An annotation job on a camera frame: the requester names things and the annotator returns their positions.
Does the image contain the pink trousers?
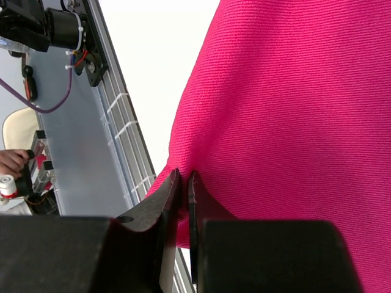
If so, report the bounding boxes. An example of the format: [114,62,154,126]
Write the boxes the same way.
[152,1,390,292]

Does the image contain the cream chair seat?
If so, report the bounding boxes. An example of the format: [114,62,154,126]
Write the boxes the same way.
[2,107,39,150]

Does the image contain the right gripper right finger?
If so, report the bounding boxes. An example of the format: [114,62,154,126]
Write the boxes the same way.
[188,172,362,292]

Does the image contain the operator hand behind table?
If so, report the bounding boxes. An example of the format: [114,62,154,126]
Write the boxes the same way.
[0,150,29,178]

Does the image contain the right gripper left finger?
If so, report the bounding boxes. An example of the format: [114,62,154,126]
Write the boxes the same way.
[1,170,180,292]

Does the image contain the aluminium front rail frame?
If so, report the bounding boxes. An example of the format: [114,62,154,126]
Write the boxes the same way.
[27,0,196,293]

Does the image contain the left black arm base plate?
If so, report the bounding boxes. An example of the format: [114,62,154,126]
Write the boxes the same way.
[73,1,108,87]

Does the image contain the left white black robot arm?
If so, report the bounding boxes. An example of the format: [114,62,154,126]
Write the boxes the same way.
[1,1,87,53]

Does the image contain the black red handheld controller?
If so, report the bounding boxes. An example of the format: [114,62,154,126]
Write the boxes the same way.
[22,65,38,102]

